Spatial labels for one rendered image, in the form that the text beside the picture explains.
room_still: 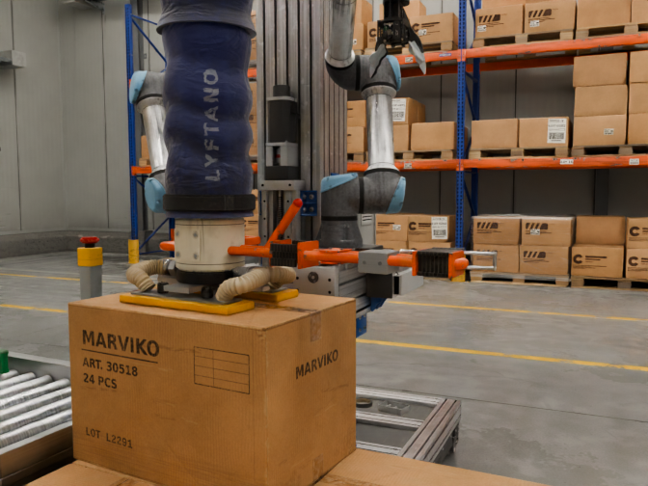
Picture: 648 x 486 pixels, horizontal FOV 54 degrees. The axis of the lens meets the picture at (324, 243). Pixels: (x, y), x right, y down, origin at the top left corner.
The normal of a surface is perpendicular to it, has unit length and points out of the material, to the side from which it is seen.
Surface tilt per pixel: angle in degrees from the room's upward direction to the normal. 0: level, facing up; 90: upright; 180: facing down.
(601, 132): 90
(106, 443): 90
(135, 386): 90
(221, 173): 79
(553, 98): 90
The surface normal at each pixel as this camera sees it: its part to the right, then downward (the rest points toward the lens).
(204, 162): 0.14, -0.17
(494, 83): -0.40, 0.07
